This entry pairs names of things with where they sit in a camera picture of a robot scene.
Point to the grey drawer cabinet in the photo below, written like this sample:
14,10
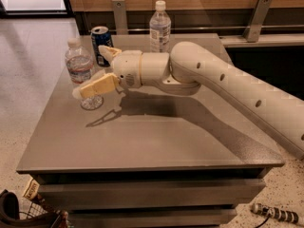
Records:
146,159

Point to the clear bottle white label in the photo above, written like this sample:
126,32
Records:
160,28

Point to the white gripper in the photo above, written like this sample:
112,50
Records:
127,67

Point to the clear bottle red-blue label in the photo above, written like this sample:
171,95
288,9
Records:
80,66

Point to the wire basket with items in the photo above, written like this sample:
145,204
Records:
38,211

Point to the metal wall bracket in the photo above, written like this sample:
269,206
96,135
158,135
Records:
253,29
120,18

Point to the black white power strip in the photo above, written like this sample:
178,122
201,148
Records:
276,213

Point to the tan snack packet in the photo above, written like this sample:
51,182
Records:
31,189

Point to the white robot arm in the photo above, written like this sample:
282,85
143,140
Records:
189,66

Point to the blue Pepsi can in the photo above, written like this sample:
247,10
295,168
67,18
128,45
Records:
101,36

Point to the left metal wall bracket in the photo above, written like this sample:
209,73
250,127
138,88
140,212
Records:
120,18

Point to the right metal wall bracket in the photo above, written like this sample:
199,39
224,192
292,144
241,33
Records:
253,29

